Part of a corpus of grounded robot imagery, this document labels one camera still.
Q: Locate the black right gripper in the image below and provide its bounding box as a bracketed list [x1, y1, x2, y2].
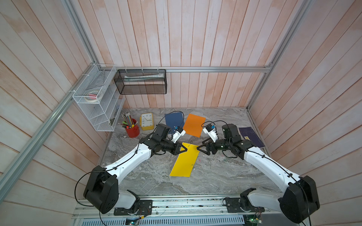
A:
[196, 137, 232, 156]

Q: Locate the yellow paper document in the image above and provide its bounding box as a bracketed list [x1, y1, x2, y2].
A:
[170, 142, 199, 178]

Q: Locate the orange paper document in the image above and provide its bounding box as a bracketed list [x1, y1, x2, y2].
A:
[183, 114, 206, 137]

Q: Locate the blue paper document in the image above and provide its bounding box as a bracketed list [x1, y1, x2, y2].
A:
[165, 111, 185, 134]

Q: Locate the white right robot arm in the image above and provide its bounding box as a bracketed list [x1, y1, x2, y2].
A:
[197, 123, 320, 224]

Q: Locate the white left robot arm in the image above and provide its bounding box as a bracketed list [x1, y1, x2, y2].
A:
[83, 123, 187, 215]

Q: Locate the dark purple book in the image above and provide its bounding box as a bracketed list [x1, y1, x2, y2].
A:
[239, 127, 265, 148]

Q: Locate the yellow desk clock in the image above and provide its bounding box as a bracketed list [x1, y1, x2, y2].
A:
[140, 113, 154, 131]

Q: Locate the red metal pencil cup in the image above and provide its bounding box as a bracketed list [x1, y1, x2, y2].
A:
[125, 119, 140, 138]

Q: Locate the tape roll in shelf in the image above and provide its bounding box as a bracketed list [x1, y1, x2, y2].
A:
[84, 89, 103, 103]

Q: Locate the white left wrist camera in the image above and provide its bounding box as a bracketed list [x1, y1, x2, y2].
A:
[172, 127, 186, 143]

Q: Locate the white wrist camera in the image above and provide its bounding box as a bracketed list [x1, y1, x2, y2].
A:
[203, 123, 218, 143]
[172, 127, 186, 143]

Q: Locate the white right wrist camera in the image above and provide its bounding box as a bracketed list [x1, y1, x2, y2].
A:
[203, 123, 218, 143]

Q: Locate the aluminium front rail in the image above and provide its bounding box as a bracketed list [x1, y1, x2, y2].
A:
[72, 194, 283, 219]

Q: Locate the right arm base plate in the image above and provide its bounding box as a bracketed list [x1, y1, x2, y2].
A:
[222, 188, 265, 213]

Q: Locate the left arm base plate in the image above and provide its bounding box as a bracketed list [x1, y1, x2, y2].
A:
[114, 199, 153, 217]

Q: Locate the black wire mesh basket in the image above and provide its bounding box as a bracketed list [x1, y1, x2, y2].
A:
[114, 69, 167, 95]

